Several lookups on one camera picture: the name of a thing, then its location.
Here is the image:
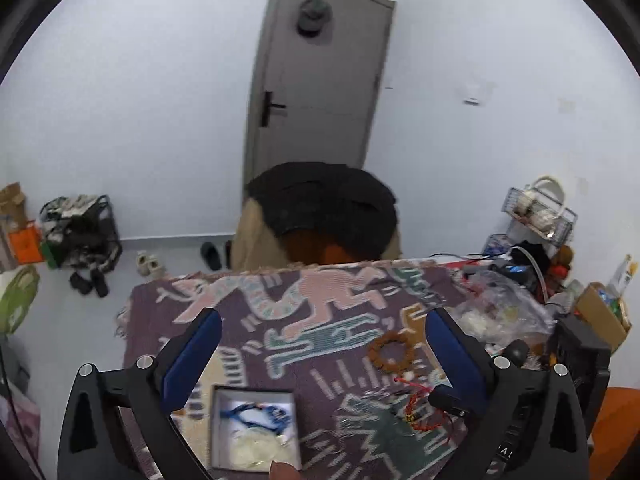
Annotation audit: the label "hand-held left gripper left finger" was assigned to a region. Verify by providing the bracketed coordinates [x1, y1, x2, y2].
[57, 307, 223, 480]

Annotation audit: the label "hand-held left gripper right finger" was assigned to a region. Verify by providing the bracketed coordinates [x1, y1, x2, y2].
[425, 306, 591, 480]

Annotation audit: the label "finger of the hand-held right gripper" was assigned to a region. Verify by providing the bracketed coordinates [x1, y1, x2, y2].
[427, 384, 473, 418]

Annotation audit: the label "red string bracelet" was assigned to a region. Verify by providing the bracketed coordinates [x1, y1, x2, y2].
[397, 377, 453, 433]

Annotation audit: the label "blue braided bracelet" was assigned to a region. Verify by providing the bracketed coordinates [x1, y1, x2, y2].
[220, 402, 292, 432]

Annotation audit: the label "black jewelry box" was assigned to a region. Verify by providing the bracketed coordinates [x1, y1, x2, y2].
[209, 385, 302, 472]

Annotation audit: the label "white translucent pouch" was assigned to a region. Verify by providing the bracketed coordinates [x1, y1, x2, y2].
[227, 432, 286, 463]

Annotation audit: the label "person's left hand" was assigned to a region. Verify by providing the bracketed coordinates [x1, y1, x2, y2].
[269, 460, 302, 480]

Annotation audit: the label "clear plastic bag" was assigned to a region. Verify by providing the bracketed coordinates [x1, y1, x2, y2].
[450, 269, 556, 353]

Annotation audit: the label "orange mat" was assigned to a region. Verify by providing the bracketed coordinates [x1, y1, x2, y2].
[587, 387, 640, 466]

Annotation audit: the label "black device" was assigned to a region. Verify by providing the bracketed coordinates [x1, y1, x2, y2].
[487, 255, 538, 286]

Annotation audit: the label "black stand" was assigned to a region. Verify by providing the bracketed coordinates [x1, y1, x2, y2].
[547, 316, 612, 441]

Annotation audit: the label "printed purple blanket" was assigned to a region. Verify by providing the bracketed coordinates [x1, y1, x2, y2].
[116, 258, 506, 480]

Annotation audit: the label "brown plush toy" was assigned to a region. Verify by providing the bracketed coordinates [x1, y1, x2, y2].
[547, 245, 573, 278]

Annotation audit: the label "open cardboard box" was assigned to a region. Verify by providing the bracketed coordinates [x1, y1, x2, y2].
[575, 282, 633, 356]

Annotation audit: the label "white headphones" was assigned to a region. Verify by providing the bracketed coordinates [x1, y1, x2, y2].
[515, 175, 566, 231]

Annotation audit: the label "white yellow packet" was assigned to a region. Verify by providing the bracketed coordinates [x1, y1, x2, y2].
[610, 255, 633, 296]

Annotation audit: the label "pink white bag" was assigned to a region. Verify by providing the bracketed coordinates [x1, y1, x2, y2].
[0, 385, 41, 466]

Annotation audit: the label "green rug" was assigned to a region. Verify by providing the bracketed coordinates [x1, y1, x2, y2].
[0, 265, 41, 333]

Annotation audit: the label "orange bag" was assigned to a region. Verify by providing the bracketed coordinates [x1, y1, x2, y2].
[7, 220, 46, 266]

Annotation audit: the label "black jacket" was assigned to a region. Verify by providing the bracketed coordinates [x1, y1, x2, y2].
[244, 161, 398, 265]

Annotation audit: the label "brown cardboard box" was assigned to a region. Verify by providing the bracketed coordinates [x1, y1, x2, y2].
[0, 182, 28, 231]

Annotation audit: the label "grey door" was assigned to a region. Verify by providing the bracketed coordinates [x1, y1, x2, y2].
[243, 0, 397, 201]

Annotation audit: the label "grey cap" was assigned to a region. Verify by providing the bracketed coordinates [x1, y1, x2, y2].
[296, 0, 332, 37]

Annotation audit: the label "brown bead bracelet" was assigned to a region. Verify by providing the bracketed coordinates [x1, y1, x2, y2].
[368, 332, 417, 375]

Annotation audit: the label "white cable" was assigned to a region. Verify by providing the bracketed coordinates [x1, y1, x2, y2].
[510, 246, 548, 306]

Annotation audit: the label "black wire rack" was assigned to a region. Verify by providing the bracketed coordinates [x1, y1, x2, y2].
[482, 187, 578, 261]

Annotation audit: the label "black door handle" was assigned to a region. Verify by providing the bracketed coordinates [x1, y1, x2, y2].
[261, 91, 287, 128]

